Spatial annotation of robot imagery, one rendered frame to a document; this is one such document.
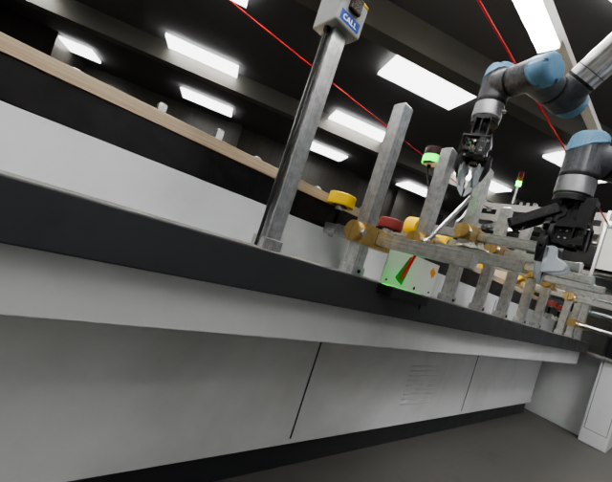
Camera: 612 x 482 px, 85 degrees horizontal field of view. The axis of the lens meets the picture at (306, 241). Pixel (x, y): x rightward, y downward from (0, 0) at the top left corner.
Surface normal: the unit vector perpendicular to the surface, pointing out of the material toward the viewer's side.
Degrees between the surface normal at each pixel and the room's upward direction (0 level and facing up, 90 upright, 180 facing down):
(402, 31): 90
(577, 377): 90
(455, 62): 90
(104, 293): 90
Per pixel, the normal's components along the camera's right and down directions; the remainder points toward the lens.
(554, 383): -0.73, -0.25
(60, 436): 0.61, 0.18
